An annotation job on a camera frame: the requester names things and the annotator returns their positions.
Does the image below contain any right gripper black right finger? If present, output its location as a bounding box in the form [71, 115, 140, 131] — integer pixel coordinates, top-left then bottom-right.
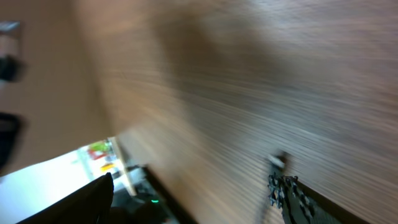
[268, 174, 367, 224]

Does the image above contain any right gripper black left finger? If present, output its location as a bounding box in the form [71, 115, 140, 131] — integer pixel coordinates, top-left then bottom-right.
[18, 173, 114, 224]

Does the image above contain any black USB charging cable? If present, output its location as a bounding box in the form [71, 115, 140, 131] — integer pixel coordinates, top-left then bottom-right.
[257, 151, 292, 224]

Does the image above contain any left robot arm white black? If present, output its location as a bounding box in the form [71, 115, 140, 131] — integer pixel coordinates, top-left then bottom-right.
[1, 20, 24, 171]

